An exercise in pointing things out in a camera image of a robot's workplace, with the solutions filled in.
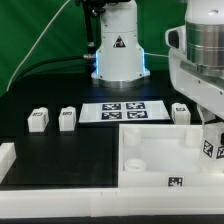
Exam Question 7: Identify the white obstacle bar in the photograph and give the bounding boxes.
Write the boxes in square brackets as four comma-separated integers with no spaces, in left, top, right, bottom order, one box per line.
[0,143,16,183]
[0,186,224,219]

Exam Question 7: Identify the black cable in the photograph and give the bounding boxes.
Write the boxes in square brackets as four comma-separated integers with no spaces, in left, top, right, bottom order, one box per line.
[15,55,98,83]

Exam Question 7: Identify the green backdrop curtain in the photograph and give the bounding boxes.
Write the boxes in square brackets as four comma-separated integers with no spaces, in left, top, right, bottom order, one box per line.
[0,0,186,96]

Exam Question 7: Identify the black vertical pole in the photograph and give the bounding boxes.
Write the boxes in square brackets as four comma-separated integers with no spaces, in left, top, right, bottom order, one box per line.
[83,0,96,54]

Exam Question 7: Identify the white front obstacle bar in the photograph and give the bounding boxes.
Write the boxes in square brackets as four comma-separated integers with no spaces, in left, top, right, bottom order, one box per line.
[0,186,224,219]

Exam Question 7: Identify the white left obstacle bar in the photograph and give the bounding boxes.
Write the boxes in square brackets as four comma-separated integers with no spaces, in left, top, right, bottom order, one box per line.
[0,143,16,183]

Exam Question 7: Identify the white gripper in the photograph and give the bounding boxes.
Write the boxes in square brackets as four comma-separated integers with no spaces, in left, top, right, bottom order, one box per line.
[165,24,224,125]

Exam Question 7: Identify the white square tabletop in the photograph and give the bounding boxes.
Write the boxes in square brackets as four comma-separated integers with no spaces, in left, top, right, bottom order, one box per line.
[118,124,224,187]

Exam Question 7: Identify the white cable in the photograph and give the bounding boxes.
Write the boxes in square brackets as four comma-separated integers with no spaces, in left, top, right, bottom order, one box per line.
[6,0,170,92]

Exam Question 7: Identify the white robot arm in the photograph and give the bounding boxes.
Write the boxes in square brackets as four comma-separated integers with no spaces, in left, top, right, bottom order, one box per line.
[75,0,224,120]

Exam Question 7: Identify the white marker sheet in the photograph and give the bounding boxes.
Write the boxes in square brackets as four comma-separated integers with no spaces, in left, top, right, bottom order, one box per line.
[79,100,170,123]

